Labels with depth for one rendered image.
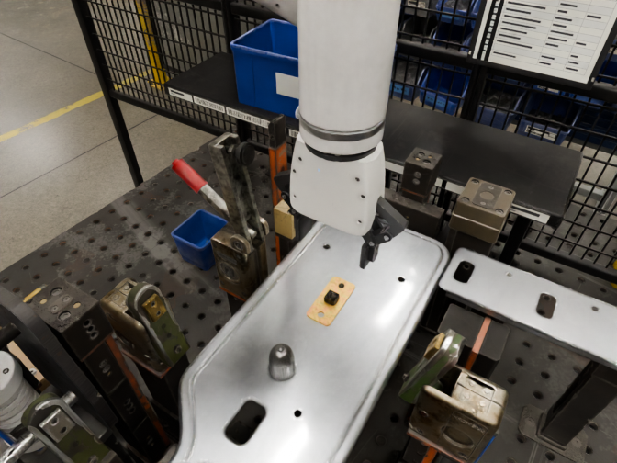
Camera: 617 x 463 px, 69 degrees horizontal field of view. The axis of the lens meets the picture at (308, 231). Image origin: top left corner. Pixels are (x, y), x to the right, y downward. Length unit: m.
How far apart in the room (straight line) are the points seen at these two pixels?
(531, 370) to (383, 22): 0.80
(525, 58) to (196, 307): 0.83
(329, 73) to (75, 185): 2.44
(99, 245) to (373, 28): 1.00
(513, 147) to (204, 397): 0.72
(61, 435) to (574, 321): 0.64
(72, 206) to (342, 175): 2.25
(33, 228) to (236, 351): 2.04
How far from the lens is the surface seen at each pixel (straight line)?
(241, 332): 0.63
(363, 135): 0.42
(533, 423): 0.98
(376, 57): 0.39
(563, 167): 0.96
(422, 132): 0.96
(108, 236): 1.28
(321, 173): 0.47
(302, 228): 0.57
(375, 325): 0.64
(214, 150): 0.57
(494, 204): 0.77
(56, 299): 0.58
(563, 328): 0.72
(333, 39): 0.38
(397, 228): 0.49
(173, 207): 1.30
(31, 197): 2.78
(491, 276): 0.74
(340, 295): 0.66
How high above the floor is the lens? 1.52
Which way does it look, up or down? 44 degrees down
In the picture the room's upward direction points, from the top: straight up
